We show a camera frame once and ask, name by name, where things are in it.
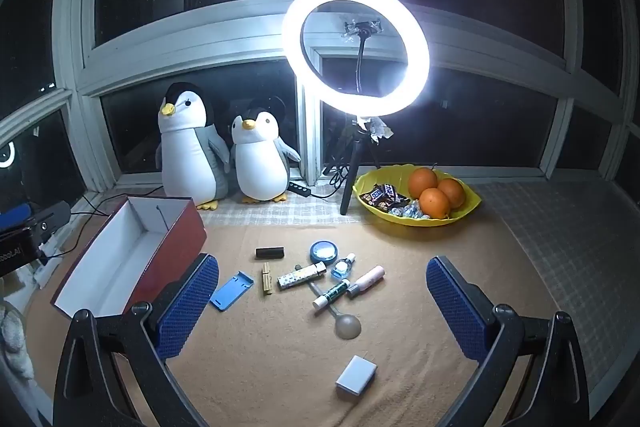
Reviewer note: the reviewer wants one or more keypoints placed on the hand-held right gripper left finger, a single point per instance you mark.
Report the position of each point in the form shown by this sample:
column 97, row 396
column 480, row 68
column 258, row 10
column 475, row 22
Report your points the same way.
column 187, row 307

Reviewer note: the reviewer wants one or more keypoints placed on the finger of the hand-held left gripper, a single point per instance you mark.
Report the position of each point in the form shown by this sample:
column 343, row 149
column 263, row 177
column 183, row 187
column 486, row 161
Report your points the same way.
column 15, row 214
column 50, row 214

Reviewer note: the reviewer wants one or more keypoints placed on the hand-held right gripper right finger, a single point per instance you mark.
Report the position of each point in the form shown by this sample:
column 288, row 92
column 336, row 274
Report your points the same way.
column 457, row 307

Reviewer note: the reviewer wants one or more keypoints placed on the blue plastic phone stand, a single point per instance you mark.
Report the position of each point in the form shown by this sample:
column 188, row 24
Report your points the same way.
column 232, row 291

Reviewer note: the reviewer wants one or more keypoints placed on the red cardboard box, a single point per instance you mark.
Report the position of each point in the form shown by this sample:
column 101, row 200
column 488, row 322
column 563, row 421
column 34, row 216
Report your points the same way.
column 170, row 232

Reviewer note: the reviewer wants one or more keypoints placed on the wooden clothespin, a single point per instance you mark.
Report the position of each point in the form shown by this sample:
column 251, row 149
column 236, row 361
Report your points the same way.
column 266, row 279

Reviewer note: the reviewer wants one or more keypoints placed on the pink cosmetic tube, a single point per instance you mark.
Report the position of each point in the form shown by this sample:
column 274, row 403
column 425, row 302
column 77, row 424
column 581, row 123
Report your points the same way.
column 367, row 281

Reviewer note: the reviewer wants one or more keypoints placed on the black cylindrical tube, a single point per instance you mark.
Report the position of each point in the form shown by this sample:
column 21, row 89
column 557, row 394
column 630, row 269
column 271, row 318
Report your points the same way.
column 270, row 252

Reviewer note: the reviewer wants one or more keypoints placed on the metal spoon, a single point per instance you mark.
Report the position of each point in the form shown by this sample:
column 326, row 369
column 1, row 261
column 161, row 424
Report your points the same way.
column 345, row 324

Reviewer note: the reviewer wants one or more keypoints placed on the white patterned lighter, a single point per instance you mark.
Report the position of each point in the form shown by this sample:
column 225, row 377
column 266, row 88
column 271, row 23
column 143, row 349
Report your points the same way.
column 301, row 276

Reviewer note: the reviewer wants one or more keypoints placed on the small clear sanitizer bottle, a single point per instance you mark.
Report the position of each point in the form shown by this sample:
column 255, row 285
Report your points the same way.
column 344, row 264

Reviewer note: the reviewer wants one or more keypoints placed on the small white box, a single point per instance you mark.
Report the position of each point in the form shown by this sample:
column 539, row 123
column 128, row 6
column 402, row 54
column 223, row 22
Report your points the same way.
column 356, row 374

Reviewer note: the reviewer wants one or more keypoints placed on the green and white tube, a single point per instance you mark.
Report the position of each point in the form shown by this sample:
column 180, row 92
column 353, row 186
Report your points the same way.
column 332, row 293

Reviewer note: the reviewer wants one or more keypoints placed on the blue round compact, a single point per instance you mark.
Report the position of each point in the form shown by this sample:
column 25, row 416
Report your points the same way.
column 324, row 252

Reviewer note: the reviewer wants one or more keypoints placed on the person's left hand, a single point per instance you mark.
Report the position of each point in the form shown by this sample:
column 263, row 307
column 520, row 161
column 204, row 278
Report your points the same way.
column 12, row 337

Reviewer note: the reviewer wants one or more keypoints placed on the tan blanket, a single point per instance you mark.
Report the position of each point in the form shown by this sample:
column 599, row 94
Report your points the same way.
column 280, row 357

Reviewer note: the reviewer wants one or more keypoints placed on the pile of silver wrapped candies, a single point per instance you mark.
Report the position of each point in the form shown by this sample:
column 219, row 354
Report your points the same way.
column 407, row 209

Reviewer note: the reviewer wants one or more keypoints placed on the yellow leaf-shaped bowl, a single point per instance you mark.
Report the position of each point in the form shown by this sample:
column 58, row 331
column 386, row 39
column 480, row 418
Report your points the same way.
column 380, row 212

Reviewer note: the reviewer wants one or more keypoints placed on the white checked cloth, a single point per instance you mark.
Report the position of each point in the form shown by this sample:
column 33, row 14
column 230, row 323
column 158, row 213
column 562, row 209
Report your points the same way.
column 575, row 247

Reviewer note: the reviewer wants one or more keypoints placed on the pile of brown candy bars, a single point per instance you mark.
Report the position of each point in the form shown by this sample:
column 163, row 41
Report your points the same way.
column 380, row 196

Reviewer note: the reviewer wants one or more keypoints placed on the large plush penguin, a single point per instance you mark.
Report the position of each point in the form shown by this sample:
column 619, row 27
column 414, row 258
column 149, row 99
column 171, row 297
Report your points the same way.
column 187, row 147

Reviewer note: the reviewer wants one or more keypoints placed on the small plush penguin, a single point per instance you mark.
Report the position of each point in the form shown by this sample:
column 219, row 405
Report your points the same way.
column 260, row 162

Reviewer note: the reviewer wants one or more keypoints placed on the black gooseneck phone holder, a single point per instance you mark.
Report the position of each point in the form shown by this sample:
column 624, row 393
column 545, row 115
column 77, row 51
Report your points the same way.
column 359, row 67

